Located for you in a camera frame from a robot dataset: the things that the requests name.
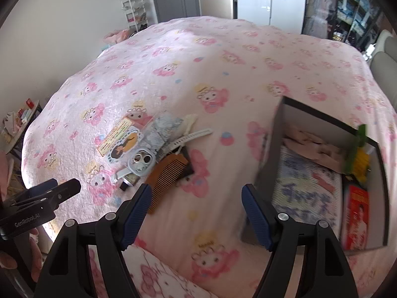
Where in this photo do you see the white watch strap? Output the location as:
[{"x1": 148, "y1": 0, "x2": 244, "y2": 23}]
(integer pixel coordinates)
[{"x1": 160, "y1": 128, "x2": 213, "y2": 162}]

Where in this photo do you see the brown wooden comb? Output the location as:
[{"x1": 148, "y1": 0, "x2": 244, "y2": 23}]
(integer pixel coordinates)
[{"x1": 145, "y1": 154, "x2": 190, "y2": 215}]

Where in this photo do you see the dark glass cabinet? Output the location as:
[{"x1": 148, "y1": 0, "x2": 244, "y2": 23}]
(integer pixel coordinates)
[{"x1": 301, "y1": 0, "x2": 385, "y2": 53}]

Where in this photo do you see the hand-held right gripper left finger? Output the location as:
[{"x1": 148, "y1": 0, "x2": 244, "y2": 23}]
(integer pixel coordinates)
[{"x1": 33, "y1": 184, "x2": 152, "y2": 298}]

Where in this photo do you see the black-rimmed storage box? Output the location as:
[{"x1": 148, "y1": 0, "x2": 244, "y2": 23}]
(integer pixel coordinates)
[{"x1": 240, "y1": 96, "x2": 390, "y2": 257}]

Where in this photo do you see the clear plastic package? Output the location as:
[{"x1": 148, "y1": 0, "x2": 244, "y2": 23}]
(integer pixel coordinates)
[{"x1": 144, "y1": 113, "x2": 185, "y2": 162}]

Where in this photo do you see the black silver lipstick tube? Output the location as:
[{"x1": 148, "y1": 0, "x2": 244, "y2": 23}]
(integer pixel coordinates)
[{"x1": 118, "y1": 174, "x2": 138, "y2": 191}]

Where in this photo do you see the clear phone case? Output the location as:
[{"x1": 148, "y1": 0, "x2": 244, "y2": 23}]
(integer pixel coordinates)
[{"x1": 115, "y1": 147, "x2": 156, "y2": 187}]

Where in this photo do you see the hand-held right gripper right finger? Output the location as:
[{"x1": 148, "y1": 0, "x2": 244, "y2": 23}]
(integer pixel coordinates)
[{"x1": 241, "y1": 184, "x2": 362, "y2": 298}]

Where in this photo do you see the grey padded headboard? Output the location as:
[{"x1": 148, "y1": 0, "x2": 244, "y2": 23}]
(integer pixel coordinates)
[{"x1": 369, "y1": 29, "x2": 397, "y2": 100}]

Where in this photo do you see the person's left hand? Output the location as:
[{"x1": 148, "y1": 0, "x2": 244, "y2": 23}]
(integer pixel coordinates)
[{"x1": 0, "y1": 228, "x2": 43, "y2": 283}]

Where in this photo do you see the pink cartoon printed blanket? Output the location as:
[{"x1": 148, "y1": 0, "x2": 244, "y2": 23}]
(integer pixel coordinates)
[{"x1": 23, "y1": 15, "x2": 397, "y2": 298}]

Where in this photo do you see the crumpled brown paper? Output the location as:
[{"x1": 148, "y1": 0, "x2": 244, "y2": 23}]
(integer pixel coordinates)
[{"x1": 282, "y1": 124, "x2": 352, "y2": 173}]

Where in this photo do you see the red printed packet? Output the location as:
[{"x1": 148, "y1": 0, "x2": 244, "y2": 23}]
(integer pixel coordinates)
[{"x1": 341, "y1": 185, "x2": 370, "y2": 250}]

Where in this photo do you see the pink plush toy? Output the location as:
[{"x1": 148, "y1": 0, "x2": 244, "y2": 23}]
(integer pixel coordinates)
[{"x1": 104, "y1": 28, "x2": 131, "y2": 44}]

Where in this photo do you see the cluttered side table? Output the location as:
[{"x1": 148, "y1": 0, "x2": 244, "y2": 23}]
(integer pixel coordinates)
[{"x1": 0, "y1": 99, "x2": 42, "y2": 162}]

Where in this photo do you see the white shoe rack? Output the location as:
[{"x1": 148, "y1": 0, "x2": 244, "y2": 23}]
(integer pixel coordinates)
[{"x1": 120, "y1": 0, "x2": 149, "y2": 33}]

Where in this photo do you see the orange printed card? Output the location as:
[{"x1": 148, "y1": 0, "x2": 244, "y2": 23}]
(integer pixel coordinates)
[{"x1": 97, "y1": 115, "x2": 152, "y2": 157}]

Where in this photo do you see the cartoon printed book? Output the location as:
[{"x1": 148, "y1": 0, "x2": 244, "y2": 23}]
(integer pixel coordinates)
[{"x1": 271, "y1": 147, "x2": 343, "y2": 233}]

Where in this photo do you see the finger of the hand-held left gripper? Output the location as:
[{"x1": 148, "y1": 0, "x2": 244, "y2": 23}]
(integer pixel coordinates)
[
  {"x1": 12, "y1": 178, "x2": 58, "y2": 200},
  {"x1": 37, "y1": 179, "x2": 82, "y2": 207}
]

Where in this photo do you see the white wardrobe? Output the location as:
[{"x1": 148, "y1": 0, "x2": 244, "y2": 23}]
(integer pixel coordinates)
[{"x1": 236, "y1": 0, "x2": 307, "y2": 35}]

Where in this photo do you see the cartoon figure sticker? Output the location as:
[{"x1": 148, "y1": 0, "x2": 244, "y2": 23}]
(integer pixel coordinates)
[{"x1": 105, "y1": 127, "x2": 144, "y2": 166}]

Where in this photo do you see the yellow toy with green leaf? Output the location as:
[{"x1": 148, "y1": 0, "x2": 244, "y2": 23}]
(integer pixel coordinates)
[{"x1": 344, "y1": 124, "x2": 373, "y2": 184}]

